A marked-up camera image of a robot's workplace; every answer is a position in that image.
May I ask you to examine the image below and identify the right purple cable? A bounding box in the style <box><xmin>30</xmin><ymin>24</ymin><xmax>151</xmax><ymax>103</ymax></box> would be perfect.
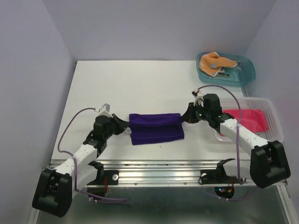
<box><xmin>192</xmin><ymin>84</ymin><xmax>257</xmax><ymax>203</ymax></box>

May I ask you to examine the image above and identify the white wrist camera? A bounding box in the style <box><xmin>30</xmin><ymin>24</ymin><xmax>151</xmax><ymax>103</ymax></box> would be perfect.
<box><xmin>94</xmin><ymin>104</ymin><xmax>112</xmax><ymax>118</ymax></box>
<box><xmin>192</xmin><ymin>88</ymin><xmax>204</xmax><ymax>106</ymax></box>

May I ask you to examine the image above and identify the pink towel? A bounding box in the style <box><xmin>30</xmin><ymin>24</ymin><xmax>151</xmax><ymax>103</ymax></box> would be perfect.
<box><xmin>221</xmin><ymin>108</ymin><xmax>269</xmax><ymax>134</ymax></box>

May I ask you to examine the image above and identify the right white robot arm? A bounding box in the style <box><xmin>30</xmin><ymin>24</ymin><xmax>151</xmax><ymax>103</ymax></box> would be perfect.
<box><xmin>182</xmin><ymin>94</ymin><xmax>291</xmax><ymax>189</ymax></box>

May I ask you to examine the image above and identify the white perforated basket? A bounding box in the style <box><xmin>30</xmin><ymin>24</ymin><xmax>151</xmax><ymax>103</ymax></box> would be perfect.
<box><xmin>214</xmin><ymin>97</ymin><xmax>284</xmax><ymax>143</ymax></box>

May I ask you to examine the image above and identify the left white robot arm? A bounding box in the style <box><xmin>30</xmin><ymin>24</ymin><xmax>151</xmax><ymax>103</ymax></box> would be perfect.
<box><xmin>32</xmin><ymin>114</ymin><xmax>129</xmax><ymax>217</ymax></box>

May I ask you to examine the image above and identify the purple towel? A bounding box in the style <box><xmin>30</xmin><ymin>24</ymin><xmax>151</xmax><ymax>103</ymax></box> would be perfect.
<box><xmin>129</xmin><ymin>113</ymin><xmax>185</xmax><ymax>146</ymax></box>

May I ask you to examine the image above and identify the purple cable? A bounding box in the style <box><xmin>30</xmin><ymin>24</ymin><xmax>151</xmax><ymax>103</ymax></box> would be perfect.
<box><xmin>192</xmin><ymin>84</ymin><xmax>257</xmax><ymax>203</ymax></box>
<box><xmin>57</xmin><ymin>107</ymin><xmax>127</xmax><ymax>203</ymax></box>

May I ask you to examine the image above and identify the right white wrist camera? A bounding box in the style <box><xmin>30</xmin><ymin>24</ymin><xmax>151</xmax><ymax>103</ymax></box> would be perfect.
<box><xmin>192</xmin><ymin>88</ymin><xmax>204</xmax><ymax>106</ymax></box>

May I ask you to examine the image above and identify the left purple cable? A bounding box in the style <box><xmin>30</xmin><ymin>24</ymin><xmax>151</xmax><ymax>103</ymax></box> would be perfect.
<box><xmin>57</xmin><ymin>107</ymin><xmax>127</xmax><ymax>203</ymax></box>

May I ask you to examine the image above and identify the blue plastic tub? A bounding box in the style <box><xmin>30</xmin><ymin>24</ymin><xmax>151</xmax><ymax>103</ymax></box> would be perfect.
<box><xmin>196</xmin><ymin>52</ymin><xmax>256</xmax><ymax>87</ymax></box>

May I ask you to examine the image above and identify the aluminium mounting rail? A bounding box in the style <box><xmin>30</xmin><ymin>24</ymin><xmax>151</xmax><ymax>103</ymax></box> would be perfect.
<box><xmin>38</xmin><ymin>160</ymin><xmax>288</xmax><ymax>189</ymax></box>

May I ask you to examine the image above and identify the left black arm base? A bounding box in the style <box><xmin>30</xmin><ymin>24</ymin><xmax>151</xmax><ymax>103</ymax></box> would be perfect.
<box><xmin>74</xmin><ymin>161</ymin><xmax>121</xmax><ymax>204</ymax></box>

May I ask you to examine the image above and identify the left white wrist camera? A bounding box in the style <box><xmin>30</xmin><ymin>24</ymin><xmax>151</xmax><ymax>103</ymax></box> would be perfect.
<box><xmin>94</xmin><ymin>104</ymin><xmax>112</xmax><ymax>118</ymax></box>

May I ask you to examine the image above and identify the orange towel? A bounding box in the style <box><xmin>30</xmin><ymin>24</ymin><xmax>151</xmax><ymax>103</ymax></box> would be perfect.
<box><xmin>198</xmin><ymin>52</ymin><xmax>237</xmax><ymax>77</ymax></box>

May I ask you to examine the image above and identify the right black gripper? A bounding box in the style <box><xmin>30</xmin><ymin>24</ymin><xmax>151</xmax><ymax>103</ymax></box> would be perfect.
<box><xmin>179</xmin><ymin>101</ymin><xmax>211</xmax><ymax>124</ymax></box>

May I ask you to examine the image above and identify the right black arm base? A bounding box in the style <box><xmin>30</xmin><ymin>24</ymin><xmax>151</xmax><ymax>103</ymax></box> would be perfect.
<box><xmin>198</xmin><ymin>159</ymin><xmax>240</xmax><ymax>201</ymax></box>

